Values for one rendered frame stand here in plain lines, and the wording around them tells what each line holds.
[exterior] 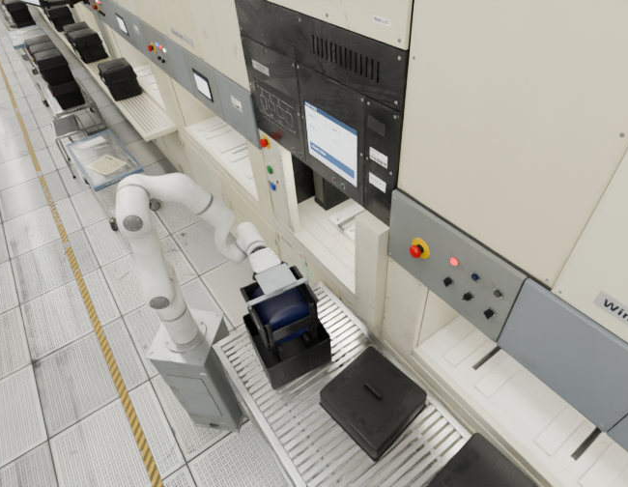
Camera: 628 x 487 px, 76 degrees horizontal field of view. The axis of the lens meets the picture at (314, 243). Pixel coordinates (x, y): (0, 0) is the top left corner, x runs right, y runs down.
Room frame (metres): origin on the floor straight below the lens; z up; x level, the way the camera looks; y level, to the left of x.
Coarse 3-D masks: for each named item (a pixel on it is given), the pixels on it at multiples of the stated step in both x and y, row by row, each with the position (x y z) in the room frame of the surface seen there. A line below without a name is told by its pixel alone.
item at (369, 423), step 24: (360, 360) 0.79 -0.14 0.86; (384, 360) 0.78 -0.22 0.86; (336, 384) 0.70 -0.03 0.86; (360, 384) 0.69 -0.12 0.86; (384, 384) 0.69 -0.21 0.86; (408, 384) 0.68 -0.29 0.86; (336, 408) 0.61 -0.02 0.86; (360, 408) 0.60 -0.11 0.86; (384, 408) 0.60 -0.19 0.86; (408, 408) 0.59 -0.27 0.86; (360, 432) 0.52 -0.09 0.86; (384, 432) 0.52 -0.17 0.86
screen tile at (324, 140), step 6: (312, 114) 1.30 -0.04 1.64; (312, 120) 1.30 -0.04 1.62; (318, 120) 1.27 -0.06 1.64; (324, 120) 1.24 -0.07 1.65; (318, 126) 1.27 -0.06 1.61; (312, 132) 1.31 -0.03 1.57; (324, 132) 1.25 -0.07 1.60; (312, 138) 1.31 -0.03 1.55; (318, 138) 1.28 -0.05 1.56; (324, 138) 1.25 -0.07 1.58; (324, 144) 1.25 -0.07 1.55
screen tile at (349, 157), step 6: (330, 126) 1.21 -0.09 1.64; (330, 132) 1.21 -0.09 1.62; (336, 132) 1.18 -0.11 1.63; (342, 132) 1.16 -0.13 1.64; (336, 138) 1.18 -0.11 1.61; (342, 138) 1.16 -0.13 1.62; (354, 138) 1.11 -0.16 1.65; (348, 144) 1.13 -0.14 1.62; (354, 144) 1.11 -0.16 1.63; (336, 150) 1.19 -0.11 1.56; (342, 150) 1.16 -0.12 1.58; (348, 150) 1.13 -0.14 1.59; (354, 150) 1.11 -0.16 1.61; (342, 156) 1.16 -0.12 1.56; (348, 156) 1.13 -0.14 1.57; (354, 156) 1.11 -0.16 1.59; (348, 162) 1.13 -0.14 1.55; (354, 162) 1.11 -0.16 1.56
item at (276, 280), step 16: (272, 272) 0.95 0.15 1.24; (288, 272) 0.95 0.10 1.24; (240, 288) 0.98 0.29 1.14; (256, 288) 1.00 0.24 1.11; (272, 288) 0.88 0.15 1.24; (288, 288) 0.94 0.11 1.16; (304, 288) 0.96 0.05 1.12; (256, 320) 0.83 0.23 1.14; (304, 320) 0.86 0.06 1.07; (272, 336) 0.81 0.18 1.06; (304, 336) 0.87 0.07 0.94; (272, 352) 0.80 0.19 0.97
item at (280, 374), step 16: (320, 320) 0.95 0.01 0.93; (256, 336) 1.01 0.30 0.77; (320, 336) 0.96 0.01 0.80; (256, 352) 0.90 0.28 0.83; (288, 352) 0.91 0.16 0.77; (304, 352) 0.81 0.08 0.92; (320, 352) 0.84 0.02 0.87; (272, 368) 0.76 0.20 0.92; (288, 368) 0.78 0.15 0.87; (304, 368) 0.81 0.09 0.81; (272, 384) 0.76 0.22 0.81
